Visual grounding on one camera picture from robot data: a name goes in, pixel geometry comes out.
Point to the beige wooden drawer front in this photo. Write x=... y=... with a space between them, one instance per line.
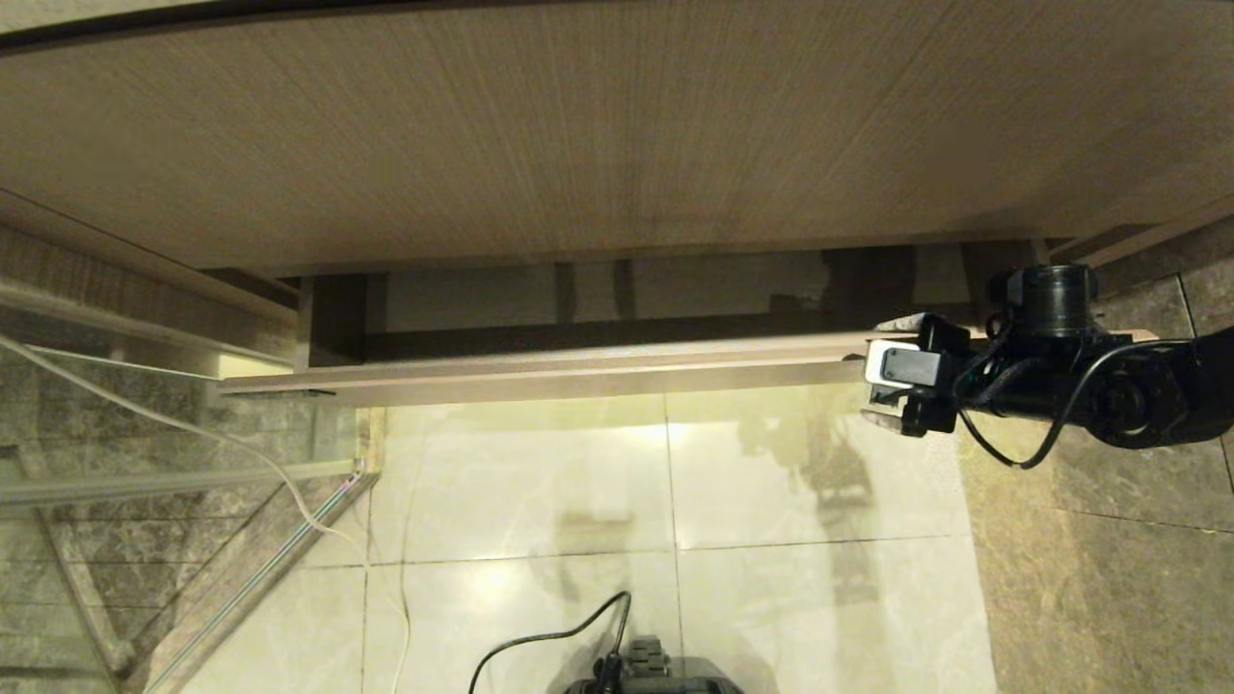
x=578 y=376

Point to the framed glass shower door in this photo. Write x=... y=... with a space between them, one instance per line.
x=145 y=540

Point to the beige wooden vanity cabinet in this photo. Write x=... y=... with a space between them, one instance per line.
x=578 y=116

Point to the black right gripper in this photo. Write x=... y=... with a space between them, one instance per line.
x=950 y=337

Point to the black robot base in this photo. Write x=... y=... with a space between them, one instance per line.
x=656 y=675

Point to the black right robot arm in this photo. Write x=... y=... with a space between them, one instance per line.
x=1157 y=395

